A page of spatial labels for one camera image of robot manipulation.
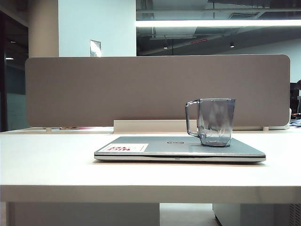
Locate long ceiling light strip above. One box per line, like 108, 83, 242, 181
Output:
135, 19, 301, 27

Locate white desk leg panel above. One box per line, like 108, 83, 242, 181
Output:
8, 202, 161, 226

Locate white red laptop sticker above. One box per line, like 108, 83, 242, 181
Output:
105, 143, 149, 153

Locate grey-brown fabric desk divider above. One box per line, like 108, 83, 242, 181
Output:
24, 54, 292, 131

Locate person in dark clothes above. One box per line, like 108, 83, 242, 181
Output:
290, 79, 301, 119

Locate silver closed laptop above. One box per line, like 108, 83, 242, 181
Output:
94, 136, 267, 163

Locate transparent grey plastic cup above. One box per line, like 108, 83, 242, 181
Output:
184, 98, 237, 148

